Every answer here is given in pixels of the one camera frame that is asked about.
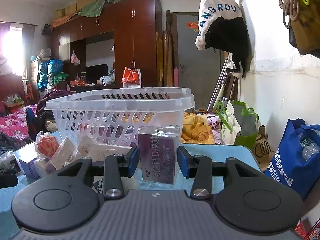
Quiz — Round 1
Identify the black white diamond logo box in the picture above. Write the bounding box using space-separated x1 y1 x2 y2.
92 176 104 194

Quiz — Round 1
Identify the blue shopping bag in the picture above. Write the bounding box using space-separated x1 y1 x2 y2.
265 119 319 199

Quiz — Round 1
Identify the purple D3 medicine box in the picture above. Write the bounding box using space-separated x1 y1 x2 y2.
137 126 180 185

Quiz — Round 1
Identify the pink tissue pack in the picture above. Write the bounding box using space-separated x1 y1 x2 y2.
34 131 60 158

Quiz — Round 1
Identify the green white tote bag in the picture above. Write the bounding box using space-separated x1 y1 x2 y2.
216 100 259 150

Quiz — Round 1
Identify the dark red wooden wardrobe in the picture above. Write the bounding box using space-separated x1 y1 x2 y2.
50 0 162 88

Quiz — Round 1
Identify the grey door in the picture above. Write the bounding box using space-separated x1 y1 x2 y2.
176 14 221 109

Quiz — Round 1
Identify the pink floral bed cover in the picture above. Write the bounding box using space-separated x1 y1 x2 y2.
0 104 37 141

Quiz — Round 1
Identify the white plastic laundry basket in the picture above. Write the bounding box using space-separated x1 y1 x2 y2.
46 87 195 146

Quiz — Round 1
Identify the beige cardboard box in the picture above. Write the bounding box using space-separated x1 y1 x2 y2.
50 137 75 170

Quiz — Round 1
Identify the yellow blanket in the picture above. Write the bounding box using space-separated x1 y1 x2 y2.
181 113 215 145

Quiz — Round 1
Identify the orange white plastic bag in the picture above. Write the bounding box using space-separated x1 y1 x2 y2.
121 67 142 88

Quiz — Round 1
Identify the brown hanging bag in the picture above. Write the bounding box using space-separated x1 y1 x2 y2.
278 0 319 58

